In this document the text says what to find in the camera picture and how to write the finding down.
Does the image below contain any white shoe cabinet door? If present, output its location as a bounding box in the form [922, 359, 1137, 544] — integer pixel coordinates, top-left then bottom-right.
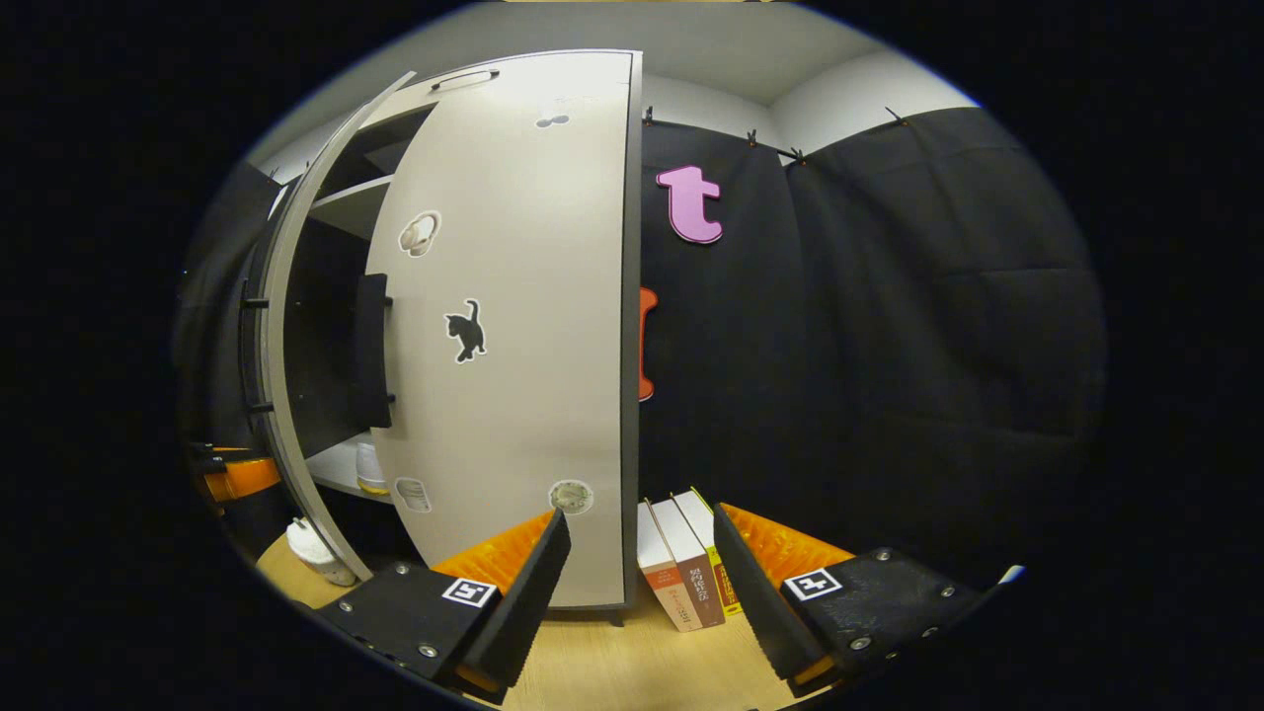
[363, 51, 633, 608]
[259, 69, 418, 584]

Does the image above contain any brown spine book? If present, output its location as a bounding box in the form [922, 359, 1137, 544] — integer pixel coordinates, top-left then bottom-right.
[652, 497, 727, 630]

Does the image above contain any white shoe cabinet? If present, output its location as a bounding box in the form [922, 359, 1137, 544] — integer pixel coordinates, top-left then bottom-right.
[281, 49, 645, 628]

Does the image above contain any white cabinet drawer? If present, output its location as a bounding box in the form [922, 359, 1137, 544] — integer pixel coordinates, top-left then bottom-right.
[360, 64, 505, 129]

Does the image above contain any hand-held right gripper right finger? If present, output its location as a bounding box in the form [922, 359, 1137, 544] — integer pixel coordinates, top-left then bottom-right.
[713, 502, 988, 697]

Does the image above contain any yellow spine book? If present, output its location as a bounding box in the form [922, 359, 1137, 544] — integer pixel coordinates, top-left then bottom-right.
[671, 489, 744, 618]

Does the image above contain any white canvas shoe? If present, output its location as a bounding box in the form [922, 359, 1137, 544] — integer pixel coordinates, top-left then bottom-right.
[354, 439, 391, 497]

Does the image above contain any pale round plush toy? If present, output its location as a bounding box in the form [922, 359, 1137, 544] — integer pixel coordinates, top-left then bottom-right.
[286, 516, 358, 588]

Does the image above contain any black door handle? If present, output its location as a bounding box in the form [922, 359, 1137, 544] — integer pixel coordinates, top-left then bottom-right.
[240, 279, 273, 416]
[351, 274, 396, 431]

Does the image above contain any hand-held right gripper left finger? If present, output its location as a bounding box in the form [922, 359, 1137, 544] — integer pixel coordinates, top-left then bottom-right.
[316, 509, 574, 704]

